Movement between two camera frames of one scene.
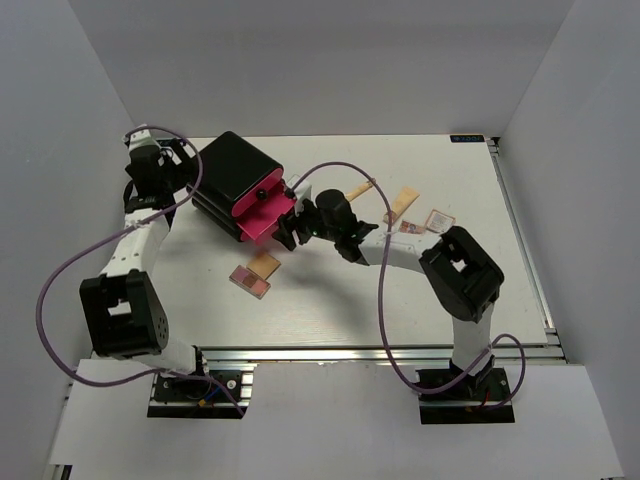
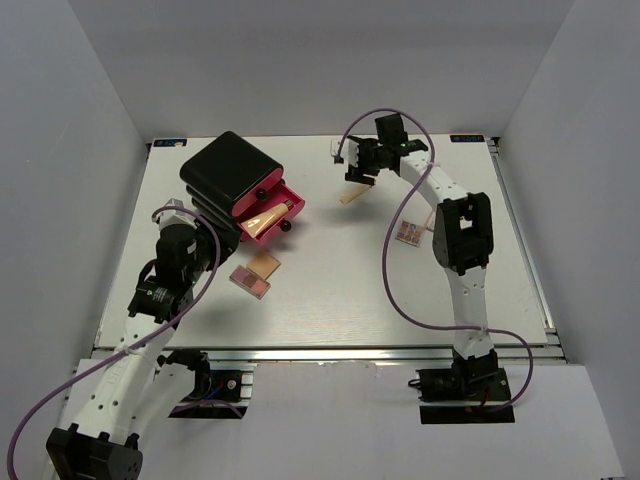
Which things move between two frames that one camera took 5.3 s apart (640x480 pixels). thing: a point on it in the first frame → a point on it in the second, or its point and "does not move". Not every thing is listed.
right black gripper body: (307, 224) → (371, 161)
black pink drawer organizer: (240, 188) does not move
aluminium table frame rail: (551, 351) does not move
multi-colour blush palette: (408, 227) does not move
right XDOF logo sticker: (477, 138) does not move
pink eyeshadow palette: (249, 281) does not move
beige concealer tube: (358, 190) does not move
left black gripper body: (177, 175) → (206, 246)
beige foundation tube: (405, 198) → (255, 224)
